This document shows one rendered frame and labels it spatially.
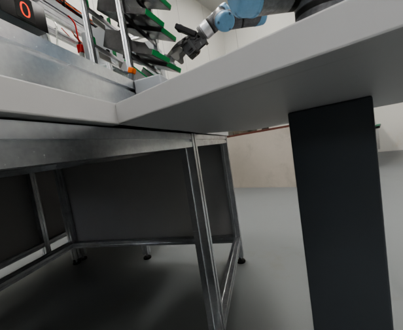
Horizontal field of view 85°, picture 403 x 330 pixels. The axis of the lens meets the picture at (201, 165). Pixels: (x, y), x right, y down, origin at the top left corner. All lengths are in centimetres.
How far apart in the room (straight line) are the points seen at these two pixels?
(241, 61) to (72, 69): 30
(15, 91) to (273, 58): 21
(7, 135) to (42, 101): 4
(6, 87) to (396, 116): 703
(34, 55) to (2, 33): 4
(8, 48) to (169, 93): 20
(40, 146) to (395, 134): 702
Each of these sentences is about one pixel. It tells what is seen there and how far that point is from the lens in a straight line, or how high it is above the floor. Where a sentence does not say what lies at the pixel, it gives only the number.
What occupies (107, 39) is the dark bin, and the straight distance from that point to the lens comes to 121.
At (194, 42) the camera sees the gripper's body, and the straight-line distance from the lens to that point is 120.
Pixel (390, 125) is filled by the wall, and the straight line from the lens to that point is 706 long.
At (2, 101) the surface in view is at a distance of 23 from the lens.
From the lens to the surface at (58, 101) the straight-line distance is 27.
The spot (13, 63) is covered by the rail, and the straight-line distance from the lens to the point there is 36.
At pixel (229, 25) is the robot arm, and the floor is 126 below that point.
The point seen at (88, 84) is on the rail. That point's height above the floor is 92.
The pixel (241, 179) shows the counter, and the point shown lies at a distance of 383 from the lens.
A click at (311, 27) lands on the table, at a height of 85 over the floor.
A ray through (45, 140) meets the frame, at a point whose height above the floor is 81.
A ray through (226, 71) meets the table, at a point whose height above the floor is 84.
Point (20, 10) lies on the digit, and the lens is 82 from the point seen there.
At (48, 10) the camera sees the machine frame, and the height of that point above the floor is 204.
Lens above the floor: 78
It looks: 4 degrees down
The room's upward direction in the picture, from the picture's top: 9 degrees counter-clockwise
